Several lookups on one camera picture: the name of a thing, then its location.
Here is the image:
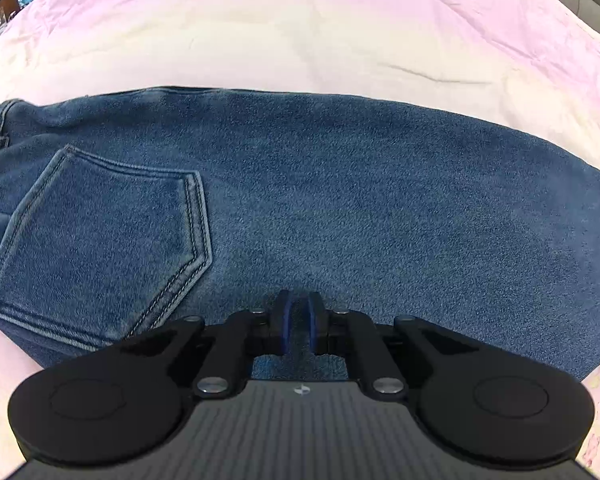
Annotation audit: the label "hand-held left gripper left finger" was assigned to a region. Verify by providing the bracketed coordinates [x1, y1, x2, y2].
[116, 289, 297, 400]

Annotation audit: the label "pink bed sheet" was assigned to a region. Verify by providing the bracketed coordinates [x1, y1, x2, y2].
[0, 0, 600, 480]

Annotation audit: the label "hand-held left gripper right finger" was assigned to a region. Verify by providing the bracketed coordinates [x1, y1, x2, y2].
[306, 290, 482, 401]

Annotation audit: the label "blue denim pants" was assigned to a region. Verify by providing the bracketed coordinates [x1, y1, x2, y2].
[0, 85, 600, 387]

